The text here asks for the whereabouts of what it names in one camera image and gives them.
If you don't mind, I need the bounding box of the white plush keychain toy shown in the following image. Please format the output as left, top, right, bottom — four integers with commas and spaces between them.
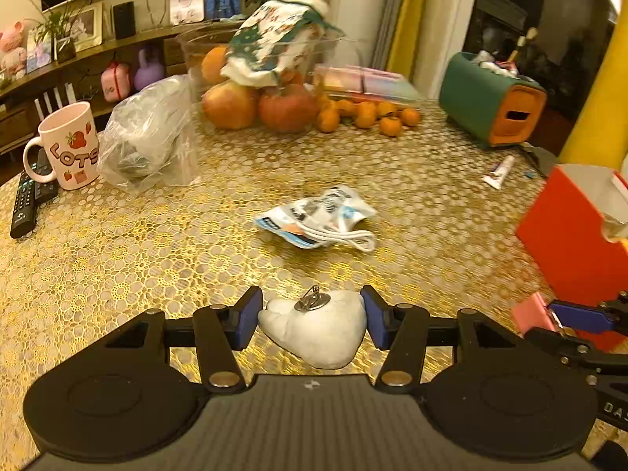
257, 285, 367, 370

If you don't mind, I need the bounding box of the white usb cable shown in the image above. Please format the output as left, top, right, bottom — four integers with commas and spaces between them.
294, 222, 378, 254

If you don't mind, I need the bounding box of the white blue sachet packet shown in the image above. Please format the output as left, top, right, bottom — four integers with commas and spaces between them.
253, 185, 377, 252

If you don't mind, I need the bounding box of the red cardboard box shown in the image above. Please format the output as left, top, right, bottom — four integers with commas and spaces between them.
514, 164, 628, 353

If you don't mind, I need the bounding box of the small white cream tube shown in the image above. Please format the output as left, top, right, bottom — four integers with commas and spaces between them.
482, 155, 515, 190

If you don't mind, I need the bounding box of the mandarin orange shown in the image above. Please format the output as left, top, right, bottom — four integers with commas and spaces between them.
398, 108, 420, 128
316, 106, 341, 133
353, 101, 378, 129
379, 116, 403, 137

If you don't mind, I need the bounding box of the clear crumpled plastic bag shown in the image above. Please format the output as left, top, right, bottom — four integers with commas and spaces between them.
97, 75, 198, 195

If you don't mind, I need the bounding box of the clear glass fruit bowl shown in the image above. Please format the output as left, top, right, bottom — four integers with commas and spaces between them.
177, 24, 362, 134

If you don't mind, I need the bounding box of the left red apple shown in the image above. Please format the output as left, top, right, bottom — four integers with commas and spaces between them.
201, 81, 259, 131

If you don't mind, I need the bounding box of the red apple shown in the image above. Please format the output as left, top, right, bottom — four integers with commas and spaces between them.
257, 84, 317, 133
201, 81, 259, 131

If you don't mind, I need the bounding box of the right red apple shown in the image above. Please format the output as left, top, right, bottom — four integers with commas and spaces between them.
257, 84, 317, 133

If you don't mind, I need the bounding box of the black remote control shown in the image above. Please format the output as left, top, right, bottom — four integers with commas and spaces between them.
9, 171, 58, 239

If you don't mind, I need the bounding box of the green orange tissue box organizer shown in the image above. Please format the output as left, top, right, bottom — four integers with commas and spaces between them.
438, 52, 547, 148

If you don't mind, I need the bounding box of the pink strawberry mug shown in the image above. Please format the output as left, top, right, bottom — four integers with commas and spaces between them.
22, 101, 99, 190

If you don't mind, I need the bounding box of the pastel plastic storage case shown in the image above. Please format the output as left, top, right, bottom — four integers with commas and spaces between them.
314, 64, 419, 106

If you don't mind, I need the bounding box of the purple kettlebell ornament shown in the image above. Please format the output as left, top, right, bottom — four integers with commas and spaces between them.
134, 48, 165, 91

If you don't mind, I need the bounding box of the pink small bag ornament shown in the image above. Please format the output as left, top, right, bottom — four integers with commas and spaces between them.
101, 61, 132, 103

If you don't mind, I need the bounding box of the white wifi router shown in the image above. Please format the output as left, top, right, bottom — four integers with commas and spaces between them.
34, 82, 77, 121

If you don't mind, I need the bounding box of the floral cloth bag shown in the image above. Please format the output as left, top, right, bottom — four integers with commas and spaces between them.
220, 0, 345, 88

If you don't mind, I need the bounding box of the wooden framed photo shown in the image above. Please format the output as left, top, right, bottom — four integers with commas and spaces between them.
70, 3, 103, 52

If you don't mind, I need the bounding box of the black small speaker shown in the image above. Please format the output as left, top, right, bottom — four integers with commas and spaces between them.
112, 1, 136, 40

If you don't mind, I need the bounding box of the white standing air conditioner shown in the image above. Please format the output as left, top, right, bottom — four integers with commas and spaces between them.
328, 0, 394, 67

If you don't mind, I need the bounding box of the pink pig plush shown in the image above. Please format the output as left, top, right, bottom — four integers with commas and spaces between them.
0, 20, 27, 81

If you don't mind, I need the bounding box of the portrait photo frame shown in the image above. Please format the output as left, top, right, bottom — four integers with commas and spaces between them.
169, 0, 204, 26

